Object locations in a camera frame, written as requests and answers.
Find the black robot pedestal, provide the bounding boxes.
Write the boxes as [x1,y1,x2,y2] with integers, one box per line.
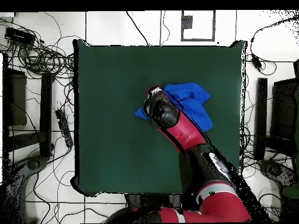
[124,192,183,211]

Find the blue shirt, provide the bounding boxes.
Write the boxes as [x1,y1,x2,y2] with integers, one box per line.
[134,82,214,133]

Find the small dark grey square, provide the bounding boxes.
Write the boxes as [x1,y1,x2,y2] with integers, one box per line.
[182,15,194,29]

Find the black power adapter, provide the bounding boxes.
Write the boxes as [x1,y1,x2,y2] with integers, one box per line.
[251,54,262,71]

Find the black metal stand frame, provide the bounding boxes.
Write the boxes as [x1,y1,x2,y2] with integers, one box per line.
[2,52,53,162]
[253,59,299,162]

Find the dark green table cloth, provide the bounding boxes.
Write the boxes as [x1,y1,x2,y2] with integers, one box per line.
[70,38,248,197]

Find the black power strip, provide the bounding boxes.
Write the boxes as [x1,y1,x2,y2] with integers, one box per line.
[55,108,74,148]

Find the grey stand base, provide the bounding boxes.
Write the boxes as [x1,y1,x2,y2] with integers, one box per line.
[4,155,50,224]
[258,159,298,187]

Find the black electronics box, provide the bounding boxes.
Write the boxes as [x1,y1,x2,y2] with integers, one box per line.
[4,26,36,46]

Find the tangled black cables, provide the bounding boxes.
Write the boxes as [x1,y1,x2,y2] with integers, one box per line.
[0,18,76,80]

